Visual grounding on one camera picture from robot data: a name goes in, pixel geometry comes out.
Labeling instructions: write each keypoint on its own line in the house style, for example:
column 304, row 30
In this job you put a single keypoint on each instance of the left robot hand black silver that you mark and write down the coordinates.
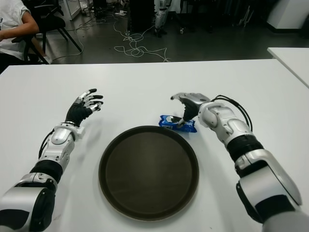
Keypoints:
column 76, row 112

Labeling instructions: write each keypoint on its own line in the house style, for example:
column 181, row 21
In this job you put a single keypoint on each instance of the right robot hand black silver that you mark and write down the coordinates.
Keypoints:
column 192, row 104

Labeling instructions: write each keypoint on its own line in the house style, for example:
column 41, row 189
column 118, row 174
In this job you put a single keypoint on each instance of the blue Oreo cookie pack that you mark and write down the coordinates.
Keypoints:
column 166, row 123

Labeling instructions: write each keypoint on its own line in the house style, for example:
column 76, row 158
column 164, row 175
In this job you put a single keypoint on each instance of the left robot arm silver black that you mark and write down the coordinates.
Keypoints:
column 56, row 147

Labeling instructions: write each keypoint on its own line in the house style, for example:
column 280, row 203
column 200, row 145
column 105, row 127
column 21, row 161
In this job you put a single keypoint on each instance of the right robot arm silver black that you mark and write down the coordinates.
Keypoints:
column 243, row 145

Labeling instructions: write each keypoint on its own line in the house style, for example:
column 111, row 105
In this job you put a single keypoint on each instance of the black stand with caster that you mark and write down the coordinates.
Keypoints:
column 181, row 29

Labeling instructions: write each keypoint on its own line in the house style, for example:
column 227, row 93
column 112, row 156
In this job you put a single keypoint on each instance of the round dark brown tray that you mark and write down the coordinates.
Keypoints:
column 148, row 174

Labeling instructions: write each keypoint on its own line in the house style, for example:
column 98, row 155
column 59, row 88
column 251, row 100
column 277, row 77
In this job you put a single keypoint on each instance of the silver humanoid robot legs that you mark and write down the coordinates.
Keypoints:
column 160, row 18

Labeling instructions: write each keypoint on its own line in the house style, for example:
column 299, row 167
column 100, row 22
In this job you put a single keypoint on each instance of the black office chair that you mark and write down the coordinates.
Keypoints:
column 51, row 21

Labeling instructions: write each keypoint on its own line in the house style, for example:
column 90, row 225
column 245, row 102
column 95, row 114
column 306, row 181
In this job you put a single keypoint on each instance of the black cabinet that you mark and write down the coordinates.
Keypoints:
column 142, row 17

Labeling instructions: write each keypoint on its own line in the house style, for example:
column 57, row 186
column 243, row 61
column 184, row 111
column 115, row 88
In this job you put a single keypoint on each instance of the white storage unit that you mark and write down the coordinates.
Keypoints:
column 72, row 8

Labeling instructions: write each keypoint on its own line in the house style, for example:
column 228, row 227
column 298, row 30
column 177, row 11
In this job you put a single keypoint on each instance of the seated person in white shirt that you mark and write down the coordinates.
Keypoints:
column 12, row 26

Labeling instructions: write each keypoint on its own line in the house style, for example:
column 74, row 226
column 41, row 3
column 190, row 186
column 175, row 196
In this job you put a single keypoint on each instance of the white side table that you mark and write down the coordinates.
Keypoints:
column 293, row 58

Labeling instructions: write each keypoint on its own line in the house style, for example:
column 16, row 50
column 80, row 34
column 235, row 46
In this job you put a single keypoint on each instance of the white angled cabinet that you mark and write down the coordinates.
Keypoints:
column 287, row 14

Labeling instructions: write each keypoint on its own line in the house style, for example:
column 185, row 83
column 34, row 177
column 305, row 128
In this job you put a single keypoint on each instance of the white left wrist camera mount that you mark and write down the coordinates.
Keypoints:
column 81, row 133

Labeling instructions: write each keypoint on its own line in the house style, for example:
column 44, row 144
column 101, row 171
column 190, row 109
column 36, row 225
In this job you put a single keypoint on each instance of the folded metal frame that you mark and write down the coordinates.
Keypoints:
column 246, row 15

